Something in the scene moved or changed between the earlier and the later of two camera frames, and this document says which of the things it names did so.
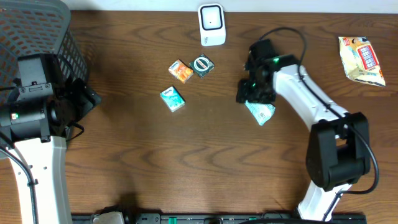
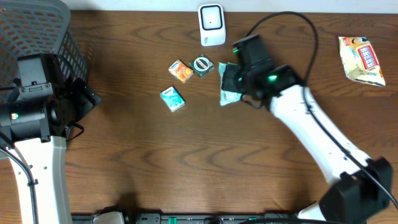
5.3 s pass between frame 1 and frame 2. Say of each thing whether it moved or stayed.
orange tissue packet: stayed
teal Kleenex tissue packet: stayed
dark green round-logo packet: stayed
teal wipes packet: moved
